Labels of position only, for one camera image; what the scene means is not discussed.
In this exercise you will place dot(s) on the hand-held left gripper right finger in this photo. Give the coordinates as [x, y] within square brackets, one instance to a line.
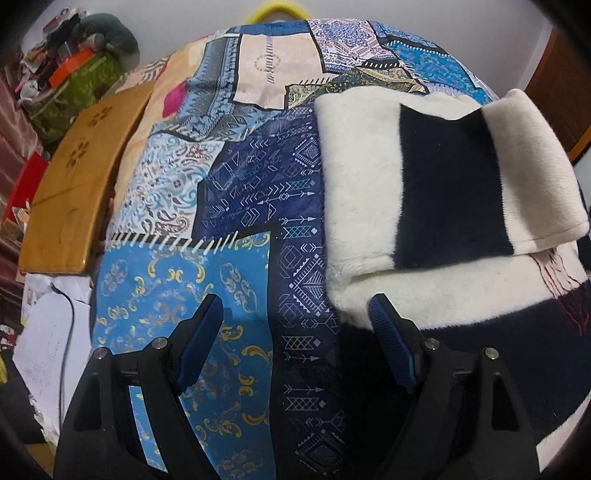
[392, 337]

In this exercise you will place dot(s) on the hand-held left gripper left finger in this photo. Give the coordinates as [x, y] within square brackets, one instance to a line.
[203, 341]

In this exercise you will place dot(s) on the white paper sheets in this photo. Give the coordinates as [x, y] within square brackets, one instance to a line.
[46, 346]

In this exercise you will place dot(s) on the blue patchwork print bedsheet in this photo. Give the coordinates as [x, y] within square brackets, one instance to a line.
[258, 184]

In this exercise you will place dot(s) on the wooden lap board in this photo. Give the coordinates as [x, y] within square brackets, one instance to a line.
[74, 184]

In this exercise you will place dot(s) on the red box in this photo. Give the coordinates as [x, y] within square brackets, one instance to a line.
[25, 184]

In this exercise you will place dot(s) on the striped maroon curtain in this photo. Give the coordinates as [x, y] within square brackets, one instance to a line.
[14, 138]

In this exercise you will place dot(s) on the green patterned bag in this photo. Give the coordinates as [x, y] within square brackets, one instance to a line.
[87, 78]

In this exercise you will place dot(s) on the orange box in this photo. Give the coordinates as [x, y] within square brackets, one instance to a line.
[69, 69]

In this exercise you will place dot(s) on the brown wooden furniture panel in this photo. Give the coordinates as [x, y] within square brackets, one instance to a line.
[563, 78]

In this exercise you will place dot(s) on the grey plush toy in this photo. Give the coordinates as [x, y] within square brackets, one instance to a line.
[115, 34]

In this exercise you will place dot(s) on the pile of mixed clutter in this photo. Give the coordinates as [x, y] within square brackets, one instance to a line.
[51, 41]

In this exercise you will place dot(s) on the yellow foam hoop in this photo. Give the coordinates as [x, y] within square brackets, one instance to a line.
[277, 4]

